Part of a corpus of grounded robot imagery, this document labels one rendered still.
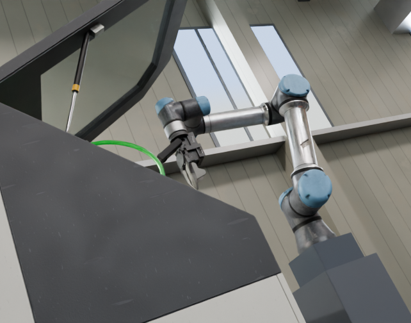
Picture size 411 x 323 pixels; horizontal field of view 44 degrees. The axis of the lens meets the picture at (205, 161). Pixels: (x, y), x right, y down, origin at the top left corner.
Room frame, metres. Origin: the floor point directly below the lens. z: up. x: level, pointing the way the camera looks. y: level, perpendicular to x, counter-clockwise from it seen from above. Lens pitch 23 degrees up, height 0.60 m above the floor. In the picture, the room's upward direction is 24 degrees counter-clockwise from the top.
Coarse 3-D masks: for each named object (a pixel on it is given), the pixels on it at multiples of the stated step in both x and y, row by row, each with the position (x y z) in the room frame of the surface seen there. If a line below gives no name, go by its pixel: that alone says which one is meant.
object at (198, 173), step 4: (192, 164) 1.61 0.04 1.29; (196, 168) 1.62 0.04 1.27; (188, 172) 1.61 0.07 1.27; (196, 172) 1.62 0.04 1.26; (200, 172) 1.62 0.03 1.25; (204, 172) 1.63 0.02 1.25; (192, 176) 1.60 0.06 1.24; (196, 176) 1.61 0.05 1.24; (200, 176) 1.62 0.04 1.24; (192, 180) 1.61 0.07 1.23; (196, 180) 1.61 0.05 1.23; (192, 184) 1.62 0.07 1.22; (196, 184) 1.62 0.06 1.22; (196, 188) 1.63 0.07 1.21
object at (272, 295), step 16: (240, 288) 1.25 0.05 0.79; (256, 288) 1.27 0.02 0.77; (272, 288) 1.28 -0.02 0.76; (288, 288) 1.30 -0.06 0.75; (208, 304) 1.21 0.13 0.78; (224, 304) 1.23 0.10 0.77; (240, 304) 1.24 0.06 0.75; (256, 304) 1.26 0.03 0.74; (272, 304) 1.28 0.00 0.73; (288, 304) 1.29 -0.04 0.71; (160, 320) 1.16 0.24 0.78; (176, 320) 1.17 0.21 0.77; (192, 320) 1.19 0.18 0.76; (208, 320) 1.20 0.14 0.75; (224, 320) 1.22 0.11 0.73; (240, 320) 1.24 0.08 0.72; (256, 320) 1.25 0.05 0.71; (272, 320) 1.27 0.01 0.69; (288, 320) 1.28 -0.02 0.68; (304, 320) 1.30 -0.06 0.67
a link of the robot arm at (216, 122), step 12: (252, 108) 1.84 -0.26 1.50; (264, 108) 1.85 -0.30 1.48; (204, 120) 1.77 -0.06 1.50; (216, 120) 1.79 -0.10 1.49; (228, 120) 1.81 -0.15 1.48; (240, 120) 1.83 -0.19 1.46; (252, 120) 1.85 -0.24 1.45; (264, 120) 1.88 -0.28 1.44; (276, 120) 1.89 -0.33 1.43; (204, 132) 1.80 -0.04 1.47
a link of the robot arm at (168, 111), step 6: (162, 102) 1.60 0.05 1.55; (168, 102) 1.60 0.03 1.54; (174, 102) 1.63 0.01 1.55; (156, 108) 1.62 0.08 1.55; (162, 108) 1.60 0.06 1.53; (168, 108) 1.60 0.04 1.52; (174, 108) 1.61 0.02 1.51; (180, 108) 1.61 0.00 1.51; (162, 114) 1.60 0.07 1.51; (168, 114) 1.60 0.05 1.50; (174, 114) 1.60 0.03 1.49; (180, 114) 1.62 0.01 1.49; (162, 120) 1.61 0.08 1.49; (168, 120) 1.60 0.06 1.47; (174, 120) 1.60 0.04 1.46
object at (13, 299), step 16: (0, 192) 1.05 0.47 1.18; (0, 208) 1.05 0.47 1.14; (0, 224) 1.04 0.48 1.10; (0, 240) 1.04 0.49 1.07; (0, 256) 1.04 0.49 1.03; (16, 256) 1.05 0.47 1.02; (0, 272) 1.03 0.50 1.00; (16, 272) 1.05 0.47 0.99; (0, 288) 1.03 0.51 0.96; (16, 288) 1.04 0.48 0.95; (0, 304) 1.03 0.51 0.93; (16, 304) 1.04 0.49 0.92; (0, 320) 1.02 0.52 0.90; (16, 320) 1.04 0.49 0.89; (32, 320) 1.05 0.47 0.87
